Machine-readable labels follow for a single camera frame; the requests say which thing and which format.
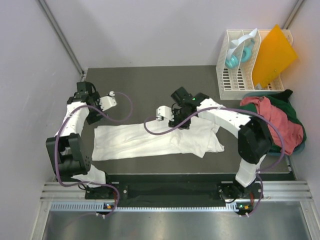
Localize grey slotted cable duct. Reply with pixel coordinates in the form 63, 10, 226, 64
50, 201, 252, 213

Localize green t shirt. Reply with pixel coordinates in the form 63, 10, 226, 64
237, 89, 307, 152

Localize purple cable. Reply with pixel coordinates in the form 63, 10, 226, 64
144, 106, 286, 218
54, 91, 134, 220

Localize aluminium corner post right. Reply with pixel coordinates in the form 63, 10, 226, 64
281, 0, 307, 30

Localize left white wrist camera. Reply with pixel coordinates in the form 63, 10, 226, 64
99, 91, 117, 112

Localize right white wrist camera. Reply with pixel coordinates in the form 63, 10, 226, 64
155, 105, 174, 122

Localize aluminium corner post left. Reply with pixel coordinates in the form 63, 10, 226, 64
35, 0, 86, 77

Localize white printed t shirt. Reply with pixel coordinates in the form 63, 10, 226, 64
92, 117, 225, 161

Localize aluminium corner post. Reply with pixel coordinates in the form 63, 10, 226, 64
35, 0, 86, 77
281, 0, 307, 30

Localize orange plastic folder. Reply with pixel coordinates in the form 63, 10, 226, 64
252, 24, 298, 89

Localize white plastic file organizer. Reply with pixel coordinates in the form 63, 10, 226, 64
216, 29, 284, 100

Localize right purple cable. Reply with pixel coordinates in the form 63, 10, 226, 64
144, 106, 286, 218

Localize teal white headphones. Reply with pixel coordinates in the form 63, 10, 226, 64
225, 28, 258, 69

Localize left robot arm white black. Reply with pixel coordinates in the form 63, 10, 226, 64
45, 81, 114, 199

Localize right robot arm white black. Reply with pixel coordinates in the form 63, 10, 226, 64
169, 87, 273, 200

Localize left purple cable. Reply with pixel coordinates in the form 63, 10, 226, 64
54, 91, 134, 220

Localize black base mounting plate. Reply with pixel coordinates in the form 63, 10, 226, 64
84, 173, 263, 201

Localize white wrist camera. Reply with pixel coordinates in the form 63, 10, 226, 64
99, 91, 117, 112
155, 105, 174, 122

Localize aluminium frame rail front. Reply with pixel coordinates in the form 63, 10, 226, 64
40, 181, 312, 202

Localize pink t shirt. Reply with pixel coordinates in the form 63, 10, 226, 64
239, 96, 305, 156

